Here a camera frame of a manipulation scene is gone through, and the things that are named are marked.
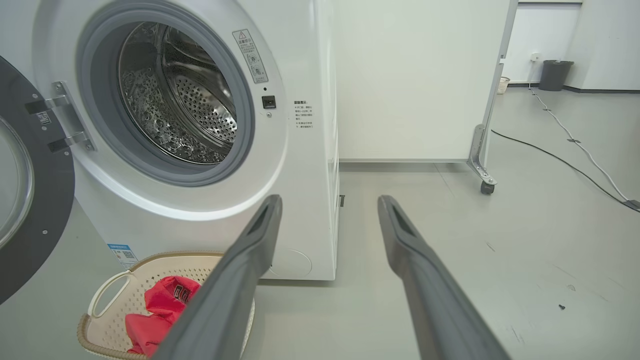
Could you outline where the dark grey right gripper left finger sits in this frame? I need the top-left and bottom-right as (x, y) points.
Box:
(151, 194), (284, 360)

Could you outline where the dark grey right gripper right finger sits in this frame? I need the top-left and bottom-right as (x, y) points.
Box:
(377, 194), (512, 360)

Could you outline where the red and white garment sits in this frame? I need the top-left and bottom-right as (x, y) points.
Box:
(124, 275), (202, 359)

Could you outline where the washing machine glass door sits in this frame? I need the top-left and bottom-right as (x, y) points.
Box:
(0, 55), (76, 306)

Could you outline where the cream perforated laundry basket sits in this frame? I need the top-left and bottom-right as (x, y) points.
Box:
(77, 251), (256, 360)

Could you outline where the white front-load washing machine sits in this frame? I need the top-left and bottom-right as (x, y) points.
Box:
(0, 0), (341, 282)

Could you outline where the steel perforated washer drum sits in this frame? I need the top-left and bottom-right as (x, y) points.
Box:
(118, 21), (239, 165)

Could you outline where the silver metal door hinge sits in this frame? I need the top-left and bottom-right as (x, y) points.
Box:
(25, 81), (96, 154)

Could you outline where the blue energy label sticker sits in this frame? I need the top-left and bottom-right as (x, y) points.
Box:
(107, 243), (140, 271)

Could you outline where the metal partition leg with caster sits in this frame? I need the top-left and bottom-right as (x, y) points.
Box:
(467, 57), (507, 196)

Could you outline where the printed text notice sticker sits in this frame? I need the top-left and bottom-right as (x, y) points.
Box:
(293, 100), (315, 131)

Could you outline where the white partition panel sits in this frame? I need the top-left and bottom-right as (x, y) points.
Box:
(334, 0), (519, 164)

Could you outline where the grey warning sticker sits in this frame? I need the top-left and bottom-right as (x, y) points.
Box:
(232, 29), (270, 85)

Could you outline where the dark grey trash bin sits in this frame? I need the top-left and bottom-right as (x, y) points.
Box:
(538, 60), (575, 92)

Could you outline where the black floor cable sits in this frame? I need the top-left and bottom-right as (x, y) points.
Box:
(490, 129), (640, 214)

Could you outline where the white floor cable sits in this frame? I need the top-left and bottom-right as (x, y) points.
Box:
(528, 85), (635, 204)

